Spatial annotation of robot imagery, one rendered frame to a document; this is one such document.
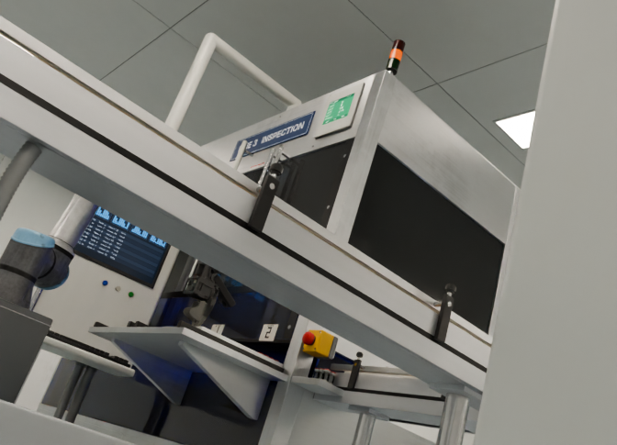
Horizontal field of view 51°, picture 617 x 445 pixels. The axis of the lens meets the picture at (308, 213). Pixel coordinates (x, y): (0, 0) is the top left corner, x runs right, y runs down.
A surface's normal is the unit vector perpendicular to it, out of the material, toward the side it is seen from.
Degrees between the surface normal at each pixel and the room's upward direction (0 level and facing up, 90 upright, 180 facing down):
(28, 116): 90
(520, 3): 180
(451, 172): 90
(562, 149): 90
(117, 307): 90
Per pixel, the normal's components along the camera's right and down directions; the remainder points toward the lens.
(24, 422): 0.64, -0.13
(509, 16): -0.29, 0.87
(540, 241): -0.72, -0.47
